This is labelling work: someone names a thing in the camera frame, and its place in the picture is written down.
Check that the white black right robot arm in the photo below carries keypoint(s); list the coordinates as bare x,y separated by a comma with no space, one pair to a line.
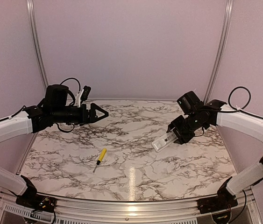
227,119

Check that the aluminium right corner post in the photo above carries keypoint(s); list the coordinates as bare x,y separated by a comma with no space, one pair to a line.
220,51

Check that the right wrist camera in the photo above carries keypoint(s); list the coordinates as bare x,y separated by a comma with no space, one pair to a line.
190,103

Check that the white remote control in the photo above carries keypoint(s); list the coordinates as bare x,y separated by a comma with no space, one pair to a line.
164,141

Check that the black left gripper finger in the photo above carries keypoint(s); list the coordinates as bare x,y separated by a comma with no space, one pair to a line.
94,118
94,108

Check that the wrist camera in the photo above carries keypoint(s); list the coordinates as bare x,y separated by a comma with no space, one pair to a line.
83,94
190,103

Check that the aluminium left corner post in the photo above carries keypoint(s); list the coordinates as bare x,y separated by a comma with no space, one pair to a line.
36,43

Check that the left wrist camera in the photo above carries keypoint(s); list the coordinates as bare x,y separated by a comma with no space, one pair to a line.
83,94

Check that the yellow handled screwdriver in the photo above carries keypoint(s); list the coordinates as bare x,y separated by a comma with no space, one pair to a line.
100,158

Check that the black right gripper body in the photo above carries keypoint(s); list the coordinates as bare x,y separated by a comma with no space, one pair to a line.
188,125

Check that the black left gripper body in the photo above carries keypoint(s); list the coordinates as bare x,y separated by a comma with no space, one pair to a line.
81,118

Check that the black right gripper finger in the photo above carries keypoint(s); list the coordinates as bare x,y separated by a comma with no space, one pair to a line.
176,123
181,137

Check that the aluminium corner post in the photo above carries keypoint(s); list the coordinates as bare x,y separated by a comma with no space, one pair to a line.
220,51
36,43

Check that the aluminium front frame rail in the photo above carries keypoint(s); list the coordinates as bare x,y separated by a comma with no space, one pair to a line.
82,211

